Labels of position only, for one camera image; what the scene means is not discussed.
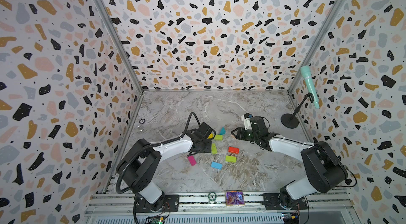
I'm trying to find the round green white badge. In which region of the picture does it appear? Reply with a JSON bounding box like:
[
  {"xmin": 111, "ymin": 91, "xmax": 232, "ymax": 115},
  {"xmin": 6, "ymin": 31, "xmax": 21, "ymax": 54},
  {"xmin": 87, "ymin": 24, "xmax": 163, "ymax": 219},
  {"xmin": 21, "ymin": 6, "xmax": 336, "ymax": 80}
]
[{"xmin": 208, "ymin": 192, "xmax": 217, "ymax": 203}]

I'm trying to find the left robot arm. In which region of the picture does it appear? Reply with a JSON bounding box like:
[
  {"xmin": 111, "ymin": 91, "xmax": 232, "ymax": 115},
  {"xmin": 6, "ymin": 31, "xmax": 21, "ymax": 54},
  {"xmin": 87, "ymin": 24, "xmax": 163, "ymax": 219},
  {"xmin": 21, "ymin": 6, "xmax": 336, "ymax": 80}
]
[{"xmin": 115, "ymin": 112, "xmax": 216, "ymax": 211}]

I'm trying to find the magenta rectangular block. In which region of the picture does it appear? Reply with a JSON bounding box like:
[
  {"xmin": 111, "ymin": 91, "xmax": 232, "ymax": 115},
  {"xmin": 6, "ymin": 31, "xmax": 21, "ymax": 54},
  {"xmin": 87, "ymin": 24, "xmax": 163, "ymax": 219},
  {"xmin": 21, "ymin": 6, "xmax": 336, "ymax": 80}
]
[{"xmin": 187, "ymin": 155, "xmax": 197, "ymax": 166}]

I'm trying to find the colourful picture card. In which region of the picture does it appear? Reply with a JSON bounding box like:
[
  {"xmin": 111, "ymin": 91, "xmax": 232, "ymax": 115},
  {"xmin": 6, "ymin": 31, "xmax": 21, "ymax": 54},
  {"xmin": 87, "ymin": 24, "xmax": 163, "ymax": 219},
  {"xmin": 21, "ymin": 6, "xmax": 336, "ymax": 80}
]
[{"xmin": 225, "ymin": 191, "xmax": 245, "ymax": 206}]

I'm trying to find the black microphone stand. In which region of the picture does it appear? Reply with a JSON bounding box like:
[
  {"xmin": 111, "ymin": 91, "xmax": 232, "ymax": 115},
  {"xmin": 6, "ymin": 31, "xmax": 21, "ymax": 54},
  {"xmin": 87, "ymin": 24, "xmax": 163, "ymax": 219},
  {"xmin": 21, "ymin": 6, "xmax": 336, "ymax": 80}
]
[{"xmin": 280, "ymin": 93, "xmax": 315, "ymax": 129}]

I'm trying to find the light blue rectangular block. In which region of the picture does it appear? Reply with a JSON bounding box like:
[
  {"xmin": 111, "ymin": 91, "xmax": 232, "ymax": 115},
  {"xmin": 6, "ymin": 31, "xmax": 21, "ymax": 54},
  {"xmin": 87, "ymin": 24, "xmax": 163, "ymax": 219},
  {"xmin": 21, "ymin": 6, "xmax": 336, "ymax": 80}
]
[{"xmin": 211, "ymin": 162, "xmax": 223, "ymax": 170}]

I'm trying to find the mint green microphone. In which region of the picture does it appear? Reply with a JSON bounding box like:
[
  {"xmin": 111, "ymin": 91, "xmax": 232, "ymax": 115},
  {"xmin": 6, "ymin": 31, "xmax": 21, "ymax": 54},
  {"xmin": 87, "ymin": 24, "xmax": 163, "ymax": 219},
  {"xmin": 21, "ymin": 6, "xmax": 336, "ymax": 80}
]
[{"xmin": 300, "ymin": 65, "xmax": 320, "ymax": 109}]

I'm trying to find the red rectangular block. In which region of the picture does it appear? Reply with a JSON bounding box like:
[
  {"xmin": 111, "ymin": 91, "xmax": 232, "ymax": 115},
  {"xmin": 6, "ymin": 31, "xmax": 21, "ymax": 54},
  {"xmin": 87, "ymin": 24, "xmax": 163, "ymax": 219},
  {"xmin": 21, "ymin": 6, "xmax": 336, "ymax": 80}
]
[{"xmin": 228, "ymin": 146, "xmax": 240, "ymax": 154}]

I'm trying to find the teal triangular block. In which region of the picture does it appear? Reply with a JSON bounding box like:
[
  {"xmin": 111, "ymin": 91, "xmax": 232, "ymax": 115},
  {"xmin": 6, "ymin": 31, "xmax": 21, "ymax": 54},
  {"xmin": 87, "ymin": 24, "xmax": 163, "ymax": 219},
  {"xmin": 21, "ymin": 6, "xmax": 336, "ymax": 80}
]
[{"xmin": 219, "ymin": 127, "xmax": 226, "ymax": 135}]

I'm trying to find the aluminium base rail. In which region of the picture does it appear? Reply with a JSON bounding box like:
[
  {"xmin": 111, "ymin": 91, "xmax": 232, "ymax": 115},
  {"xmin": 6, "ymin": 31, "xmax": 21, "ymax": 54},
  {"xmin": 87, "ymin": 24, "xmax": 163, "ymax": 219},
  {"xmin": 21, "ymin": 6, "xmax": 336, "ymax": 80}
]
[{"xmin": 83, "ymin": 190, "xmax": 360, "ymax": 224}]

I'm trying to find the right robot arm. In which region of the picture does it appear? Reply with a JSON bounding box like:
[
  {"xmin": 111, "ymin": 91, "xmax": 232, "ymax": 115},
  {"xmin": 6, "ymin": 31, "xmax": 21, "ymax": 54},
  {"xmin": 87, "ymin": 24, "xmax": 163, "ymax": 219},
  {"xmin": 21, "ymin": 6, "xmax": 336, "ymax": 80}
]
[{"xmin": 232, "ymin": 114, "xmax": 349, "ymax": 209}]

